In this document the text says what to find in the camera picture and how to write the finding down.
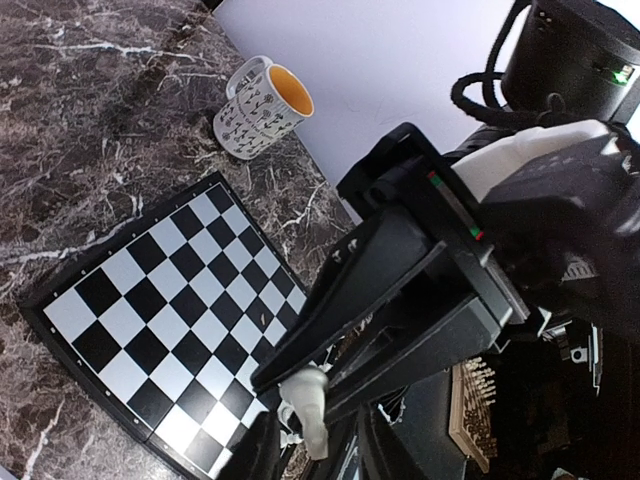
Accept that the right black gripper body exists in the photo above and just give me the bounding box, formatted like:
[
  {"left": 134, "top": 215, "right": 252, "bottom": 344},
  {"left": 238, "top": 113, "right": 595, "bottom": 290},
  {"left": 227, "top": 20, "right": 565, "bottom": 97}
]
[{"left": 338, "top": 122, "right": 639, "bottom": 339}]

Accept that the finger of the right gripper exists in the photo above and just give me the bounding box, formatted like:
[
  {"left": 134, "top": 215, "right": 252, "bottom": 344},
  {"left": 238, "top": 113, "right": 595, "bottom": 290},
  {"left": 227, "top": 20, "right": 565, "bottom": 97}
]
[
  {"left": 251, "top": 204, "right": 445, "bottom": 393},
  {"left": 324, "top": 294, "right": 501, "bottom": 425}
]

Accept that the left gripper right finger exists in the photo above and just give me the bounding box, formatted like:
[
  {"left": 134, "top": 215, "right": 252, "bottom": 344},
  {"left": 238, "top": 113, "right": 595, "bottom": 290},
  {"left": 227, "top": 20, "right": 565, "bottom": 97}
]
[{"left": 357, "top": 403, "right": 465, "bottom": 479}]

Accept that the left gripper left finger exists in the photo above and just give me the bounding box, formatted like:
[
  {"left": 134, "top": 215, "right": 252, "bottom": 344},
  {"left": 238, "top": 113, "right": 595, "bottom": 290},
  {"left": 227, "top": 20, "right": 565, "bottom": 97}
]
[{"left": 216, "top": 412, "right": 281, "bottom": 480}]

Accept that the black and grey chessboard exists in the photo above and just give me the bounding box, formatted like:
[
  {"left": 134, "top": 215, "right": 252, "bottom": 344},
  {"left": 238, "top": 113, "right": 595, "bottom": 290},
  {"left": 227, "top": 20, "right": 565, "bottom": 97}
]
[{"left": 21, "top": 173, "right": 306, "bottom": 479}]

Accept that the white mug orange inside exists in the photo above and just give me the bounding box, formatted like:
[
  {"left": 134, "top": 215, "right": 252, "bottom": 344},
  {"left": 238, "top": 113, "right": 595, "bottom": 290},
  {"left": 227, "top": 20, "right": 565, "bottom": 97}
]
[{"left": 212, "top": 55, "right": 314, "bottom": 160}]

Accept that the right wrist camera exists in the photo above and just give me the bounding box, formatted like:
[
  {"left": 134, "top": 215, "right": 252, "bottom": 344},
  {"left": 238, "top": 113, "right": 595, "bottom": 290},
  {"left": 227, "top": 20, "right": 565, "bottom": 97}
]
[{"left": 500, "top": 0, "right": 639, "bottom": 125}]

